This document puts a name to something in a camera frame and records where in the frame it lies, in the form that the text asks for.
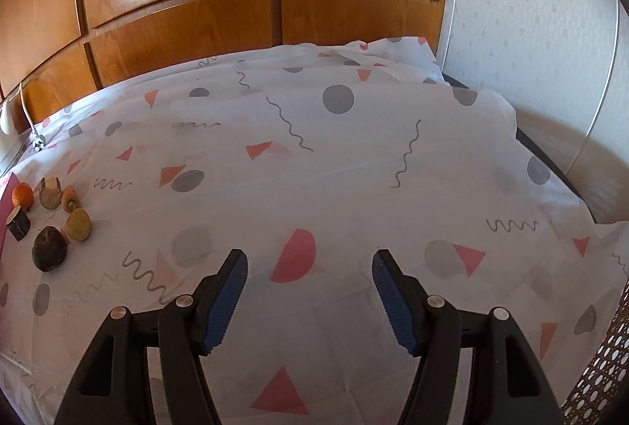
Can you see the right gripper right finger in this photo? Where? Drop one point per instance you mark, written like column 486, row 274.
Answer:
column 507, row 384

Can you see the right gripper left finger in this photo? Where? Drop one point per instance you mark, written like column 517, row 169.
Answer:
column 111, row 384

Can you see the dark water chestnut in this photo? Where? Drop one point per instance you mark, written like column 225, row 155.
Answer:
column 49, row 249

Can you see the yellow longan fruit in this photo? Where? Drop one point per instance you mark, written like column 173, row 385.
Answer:
column 78, row 225

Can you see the small orange carrot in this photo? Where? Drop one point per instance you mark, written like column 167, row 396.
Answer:
column 70, row 200

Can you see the orange tangerine front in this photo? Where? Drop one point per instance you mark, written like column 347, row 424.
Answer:
column 23, row 196

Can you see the wicker chair edge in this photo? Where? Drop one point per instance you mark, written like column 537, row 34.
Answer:
column 601, row 395

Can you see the pink shallow box tray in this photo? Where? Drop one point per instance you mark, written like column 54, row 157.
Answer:
column 7, row 185

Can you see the white ceramic electric kettle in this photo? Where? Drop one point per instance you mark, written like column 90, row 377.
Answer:
column 6, row 120

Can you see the patterned white tablecloth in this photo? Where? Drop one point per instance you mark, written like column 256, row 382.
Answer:
column 309, row 159

